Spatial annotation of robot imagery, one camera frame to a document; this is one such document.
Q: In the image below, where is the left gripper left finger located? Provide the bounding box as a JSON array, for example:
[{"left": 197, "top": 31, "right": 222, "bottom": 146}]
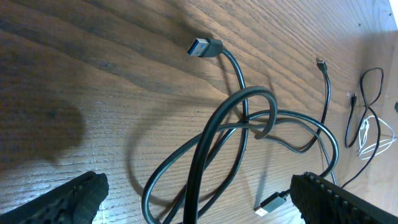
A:
[{"left": 1, "top": 171, "right": 109, "bottom": 224}]

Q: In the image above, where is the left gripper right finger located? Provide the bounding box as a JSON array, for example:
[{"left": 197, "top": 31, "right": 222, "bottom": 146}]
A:
[{"left": 290, "top": 172, "right": 397, "bottom": 224}]

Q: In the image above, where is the white usb cable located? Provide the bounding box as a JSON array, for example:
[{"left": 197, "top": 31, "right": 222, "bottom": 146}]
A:
[{"left": 357, "top": 114, "right": 398, "bottom": 161}]

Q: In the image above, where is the long black usb cable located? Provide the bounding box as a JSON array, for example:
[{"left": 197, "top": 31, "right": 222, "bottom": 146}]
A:
[{"left": 298, "top": 57, "right": 385, "bottom": 189}]

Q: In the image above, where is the short black usb cable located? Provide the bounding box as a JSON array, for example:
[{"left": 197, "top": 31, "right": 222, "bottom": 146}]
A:
[{"left": 141, "top": 37, "right": 340, "bottom": 224}]

